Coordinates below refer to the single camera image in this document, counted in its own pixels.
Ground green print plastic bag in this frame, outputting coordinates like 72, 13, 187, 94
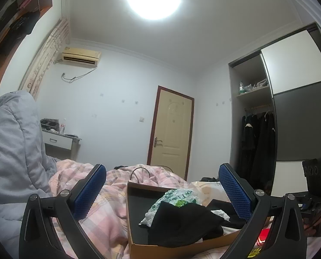
139, 188, 202, 227

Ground black cable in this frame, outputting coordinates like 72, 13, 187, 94
129, 167, 153, 182

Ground beige air conditioner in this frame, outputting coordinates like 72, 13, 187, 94
61, 47, 102, 66

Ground pink plaid blanket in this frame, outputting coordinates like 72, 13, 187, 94
48, 160, 258, 259

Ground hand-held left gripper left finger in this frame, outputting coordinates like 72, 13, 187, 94
19, 164, 107, 259

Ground black knit sock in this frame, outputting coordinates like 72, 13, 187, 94
148, 201, 224, 247
206, 199, 247, 228

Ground brown cardboard box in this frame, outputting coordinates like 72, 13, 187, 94
125, 181, 274, 259

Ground crumpled white tissue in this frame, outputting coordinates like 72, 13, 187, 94
212, 210, 231, 222

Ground floral curtain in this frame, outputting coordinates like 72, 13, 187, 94
19, 19, 70, 100

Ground black yellow wipes packet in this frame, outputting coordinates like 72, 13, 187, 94
245, 245, 262, 259

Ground black hanging t-shirt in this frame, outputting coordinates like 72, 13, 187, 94
0, 11, 41, 54

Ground white bag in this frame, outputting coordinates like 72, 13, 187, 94
245, 79, 269, 92

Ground air conditioner hose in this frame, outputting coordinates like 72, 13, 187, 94
61, 66, 97, 83

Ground grey quilt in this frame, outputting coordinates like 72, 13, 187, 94
0, 90, 59, 232

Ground black hanging clothes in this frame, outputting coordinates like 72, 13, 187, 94
241, 111, 276, 192

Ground grey wardrobe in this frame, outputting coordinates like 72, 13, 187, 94
228, 23, 321, 195

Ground cream door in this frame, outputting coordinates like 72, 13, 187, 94
147, 85, 195, 181

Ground red tissue pack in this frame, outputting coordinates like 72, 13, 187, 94
255, 228, 272, 249

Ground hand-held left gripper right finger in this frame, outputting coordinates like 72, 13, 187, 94
218, 163, 307, 259

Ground pink hanger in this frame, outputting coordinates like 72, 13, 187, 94
17, 0, 39, 9

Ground white nightstand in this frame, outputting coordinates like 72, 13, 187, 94
42, 128, 82, 161

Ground beige tissue pack bag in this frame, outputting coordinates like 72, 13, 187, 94
190, 181, 224, 206

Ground black tray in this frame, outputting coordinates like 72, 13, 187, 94
40, 118, 60, 133

